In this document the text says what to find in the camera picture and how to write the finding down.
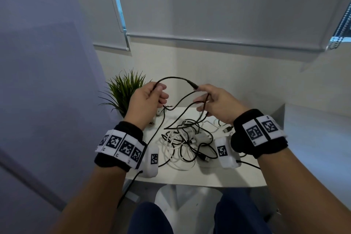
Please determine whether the person's right hand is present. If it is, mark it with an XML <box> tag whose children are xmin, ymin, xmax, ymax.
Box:
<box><xmin>193</xmin><ymin>84</ymin><xmax>243</xmax><ymax>126</ymax></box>

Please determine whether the person's left hand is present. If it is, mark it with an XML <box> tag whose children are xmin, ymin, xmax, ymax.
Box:
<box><xmin>123</xmin><ymin>82</ymin><xmax>170</xmax><ymax>131</ymax></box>

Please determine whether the black usb cable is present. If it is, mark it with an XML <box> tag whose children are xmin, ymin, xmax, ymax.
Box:
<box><xmin>147</xmin><ymin>76</ymin><xmax>210</xmax><ymax>147</ymax></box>

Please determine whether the pile of cables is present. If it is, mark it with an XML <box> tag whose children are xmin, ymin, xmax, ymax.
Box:
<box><xmin>158</xmin><ymin>105</ymin><xmax>247</xmax><ymax>171</ymax></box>

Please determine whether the person's right forearm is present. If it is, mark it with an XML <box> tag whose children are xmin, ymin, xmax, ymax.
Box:
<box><xmin>257</xmin><ymin>147</ymin><xmax>351</xmax><ymax>234</ymax></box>

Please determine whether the person's left forearm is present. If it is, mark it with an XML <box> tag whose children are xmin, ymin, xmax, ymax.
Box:
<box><xmin>49</xmin><ymin>165</ymin><xmax>132</xmax><ymax>234</ymax></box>

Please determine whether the person's right leg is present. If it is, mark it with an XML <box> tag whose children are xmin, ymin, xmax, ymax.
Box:
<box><xmin>213</xmin><ymin>188</ymin><xmax>272</xmax><ymax>234</ymax></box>

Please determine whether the person's leg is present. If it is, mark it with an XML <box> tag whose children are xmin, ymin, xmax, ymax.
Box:
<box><xmin>127</xmin><ymin>201</ymin><xmax>175</xmax><ymax>234</ymax></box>
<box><xmin>213</xmin><ymin>188</ymin><xmax>272</xmax><ymax>234</ymax></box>

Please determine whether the person's left leg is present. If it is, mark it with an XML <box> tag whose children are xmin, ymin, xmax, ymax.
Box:
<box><xmin>127</xmin><ymin>201</ymin><xmax>175</xmax><ymax>234</ymax></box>

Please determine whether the green plant in black pot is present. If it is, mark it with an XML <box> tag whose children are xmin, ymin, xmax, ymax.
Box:
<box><xmin>98</xmin><ymin>69</ymin><xmax>151</xmax><ymax>119</ymax></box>

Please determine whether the white charger adapter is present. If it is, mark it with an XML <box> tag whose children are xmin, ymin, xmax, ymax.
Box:
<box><xmin>193</xmin><ymin>132</ymin><xmax>214</xmax><ymax>147</ymax></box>

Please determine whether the black wristband with marker tags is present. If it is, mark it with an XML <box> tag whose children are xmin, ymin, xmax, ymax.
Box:
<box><xmin>230</xmin><ymin>109</ymin><xmax>288</xmax><ymax>159</ymax></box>
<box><xmin>94</xmin><ymin>121</ymin><xmax>147</xmax><ymax>173</ymax></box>

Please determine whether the wide white roller blind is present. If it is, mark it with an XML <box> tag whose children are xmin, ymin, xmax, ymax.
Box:
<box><xmin>108</xmin><ymin>0</ymin><xmax>351</xmax><ymax>53</ymax></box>

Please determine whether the thin black camera cord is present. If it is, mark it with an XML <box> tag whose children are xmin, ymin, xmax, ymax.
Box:
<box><xmin>235</xmin><ymin>159</ymin><xmax>261</xmax><ymax>170</ymax></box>
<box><xmin>116</xmin><ymin>170</ymin><xmax>144</xmax><ymax>210</ymax></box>

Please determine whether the metal bead chain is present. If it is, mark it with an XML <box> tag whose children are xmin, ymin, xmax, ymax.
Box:
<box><xmin>328</xmin><ymin>0</ymin><xmax>351</xmax><ymax>50</ymax></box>

